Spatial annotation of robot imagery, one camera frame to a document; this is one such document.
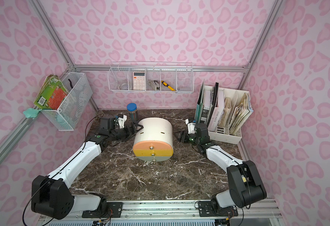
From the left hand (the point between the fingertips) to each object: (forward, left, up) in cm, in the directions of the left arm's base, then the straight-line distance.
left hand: (139, 128), depth 81 cm
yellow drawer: (-11, -14, -9) cm, 20 cm away
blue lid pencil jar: (+19, +8, -3) cm, 21 cm away
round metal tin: (+31, +13, +6) cm, 34 cm away
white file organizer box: (+23, -61, +4) cm, 65 cm away
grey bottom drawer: (-11, -8, -16) cm, 21 cm away
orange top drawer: (-10, -9, -1) cm, 13 cm away
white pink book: (+11, -48, -1) cm, 49 cm away
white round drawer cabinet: (-1, -9, +1) cm, 10 cm away
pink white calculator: (+33, +3, +9) cm, 35 cm away
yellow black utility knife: (+32, -17, +4) cm, 37 cm away
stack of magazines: (+10, -61, 0) cm, 62 cm away
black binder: (+11, -43, +9) cm, 45 cm away
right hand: (+1, -22, -6) cm, 23 cm away
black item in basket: (+26, +44, +12) cm, 53 cm away
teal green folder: (+10, -35, +4) cm, 37 cm away
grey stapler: (+33, -7, +5) cm, 34 cm away
